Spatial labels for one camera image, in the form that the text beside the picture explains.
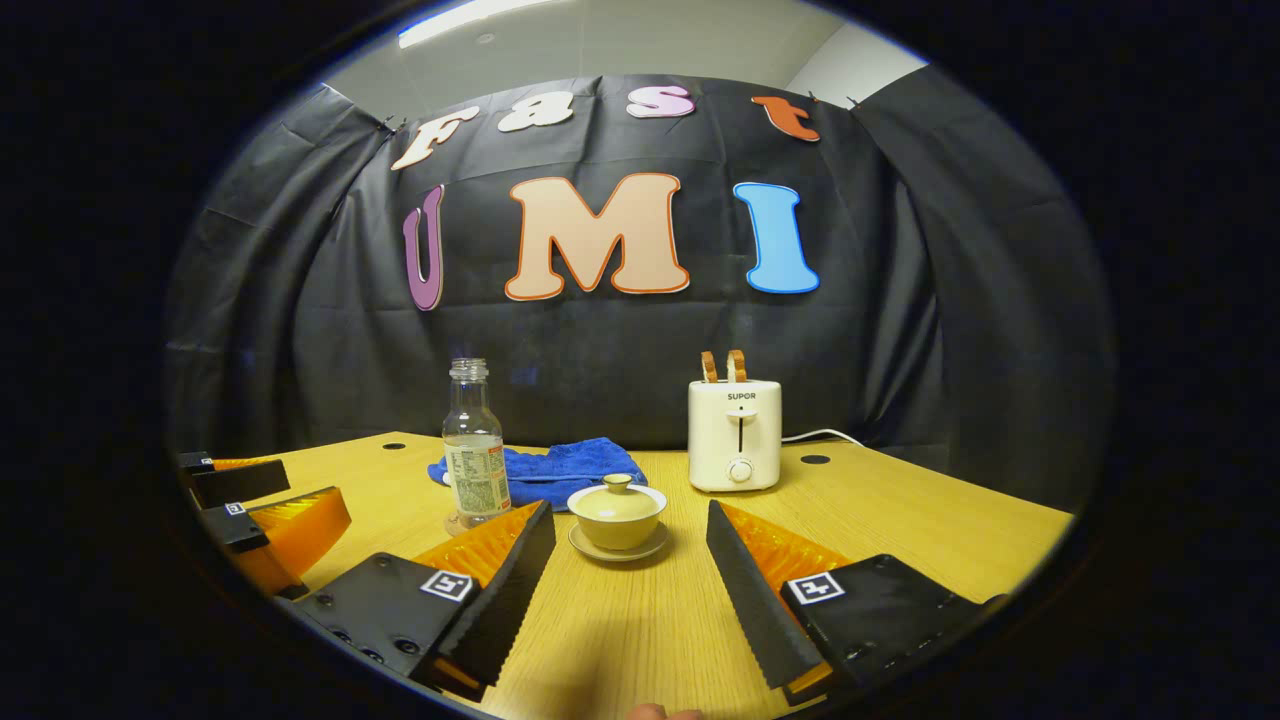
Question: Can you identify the yellow-green teacup lid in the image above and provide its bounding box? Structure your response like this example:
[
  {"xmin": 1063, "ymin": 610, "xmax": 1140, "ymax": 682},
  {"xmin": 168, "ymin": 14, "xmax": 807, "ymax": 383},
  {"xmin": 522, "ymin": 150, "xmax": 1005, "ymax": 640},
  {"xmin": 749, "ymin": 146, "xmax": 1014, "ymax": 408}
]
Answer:
[{"xmin": 572, "ymin": 474, "xmax": 663, "ymax": 523}]

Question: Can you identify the cream toaster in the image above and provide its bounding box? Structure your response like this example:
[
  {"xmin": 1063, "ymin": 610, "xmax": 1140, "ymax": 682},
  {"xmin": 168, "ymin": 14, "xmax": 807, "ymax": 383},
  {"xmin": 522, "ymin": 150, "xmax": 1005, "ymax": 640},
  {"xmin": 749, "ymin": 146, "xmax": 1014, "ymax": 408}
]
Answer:
[{"xmin": 688, "ymin": 380, "xmax": 783, "ymax": 493}]

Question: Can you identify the blue towel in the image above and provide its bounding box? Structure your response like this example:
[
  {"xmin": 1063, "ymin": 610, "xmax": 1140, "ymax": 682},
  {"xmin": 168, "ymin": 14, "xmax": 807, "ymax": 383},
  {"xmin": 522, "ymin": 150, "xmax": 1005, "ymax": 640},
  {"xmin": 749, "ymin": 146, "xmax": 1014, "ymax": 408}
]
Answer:
[{"xmin": 428, "ymin": 437, "xmax": 648, "ymax": 512}]

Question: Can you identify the yellow-green teacup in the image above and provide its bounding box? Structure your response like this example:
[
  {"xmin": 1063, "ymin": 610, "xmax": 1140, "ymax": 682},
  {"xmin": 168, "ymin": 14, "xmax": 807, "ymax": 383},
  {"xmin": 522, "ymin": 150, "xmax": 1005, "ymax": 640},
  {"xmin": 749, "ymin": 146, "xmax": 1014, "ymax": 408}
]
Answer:
[{"xmin": 567, "ymin": 490, "xmax": 668, "ymax": 552}]

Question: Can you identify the yellow-green saucer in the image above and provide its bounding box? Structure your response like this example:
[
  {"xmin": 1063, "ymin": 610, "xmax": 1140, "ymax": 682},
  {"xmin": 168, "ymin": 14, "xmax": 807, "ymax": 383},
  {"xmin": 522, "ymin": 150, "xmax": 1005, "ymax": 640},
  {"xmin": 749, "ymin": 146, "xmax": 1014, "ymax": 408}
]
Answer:
[{"xmin": 568, "ymin": 522, "xmax": 669, "ymax": 563}]

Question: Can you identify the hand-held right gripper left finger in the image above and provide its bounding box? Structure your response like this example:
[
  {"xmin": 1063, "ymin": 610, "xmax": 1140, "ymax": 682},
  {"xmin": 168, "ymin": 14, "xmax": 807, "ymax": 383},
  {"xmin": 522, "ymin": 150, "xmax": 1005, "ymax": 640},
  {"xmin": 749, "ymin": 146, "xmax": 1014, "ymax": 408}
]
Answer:
[{"xmin": 295, "ymin": 500, "xmax": 557, "ymax": 701}]

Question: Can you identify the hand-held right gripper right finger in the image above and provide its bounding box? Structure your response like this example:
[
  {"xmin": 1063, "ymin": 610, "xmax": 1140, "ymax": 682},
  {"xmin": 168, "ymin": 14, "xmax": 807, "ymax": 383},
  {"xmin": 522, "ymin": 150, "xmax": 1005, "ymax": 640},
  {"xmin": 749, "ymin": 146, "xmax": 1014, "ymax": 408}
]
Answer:
[{"xmin": 706, "ymin": 500, "xmax": 1006, "ymax": 706}]

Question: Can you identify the black backdrop cloth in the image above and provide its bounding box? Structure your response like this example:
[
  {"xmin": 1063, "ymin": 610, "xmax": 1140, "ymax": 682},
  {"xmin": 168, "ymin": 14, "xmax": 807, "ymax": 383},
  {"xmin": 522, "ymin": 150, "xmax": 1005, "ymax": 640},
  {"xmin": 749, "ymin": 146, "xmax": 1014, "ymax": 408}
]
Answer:
[{"xmin": 165, "ymin": 70, "xmax": 1116, "ymax": 511}]

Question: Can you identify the clear water bottle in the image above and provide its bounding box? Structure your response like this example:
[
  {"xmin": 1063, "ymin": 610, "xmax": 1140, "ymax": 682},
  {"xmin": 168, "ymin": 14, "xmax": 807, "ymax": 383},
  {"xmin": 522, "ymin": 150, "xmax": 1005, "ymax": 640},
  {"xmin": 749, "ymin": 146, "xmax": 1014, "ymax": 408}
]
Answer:
[{"xmin": 442, "ymin": 358, "xmax": 512, "ymax": 531}]

